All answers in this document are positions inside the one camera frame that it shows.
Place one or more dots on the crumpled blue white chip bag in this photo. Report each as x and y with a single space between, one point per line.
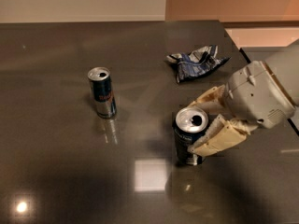
197 64

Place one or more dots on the dark blue pepsi can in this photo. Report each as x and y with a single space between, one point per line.
189 125

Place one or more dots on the silver blue red bull can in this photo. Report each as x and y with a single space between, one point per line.
102 92

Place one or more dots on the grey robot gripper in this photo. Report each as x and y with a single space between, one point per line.
258 92

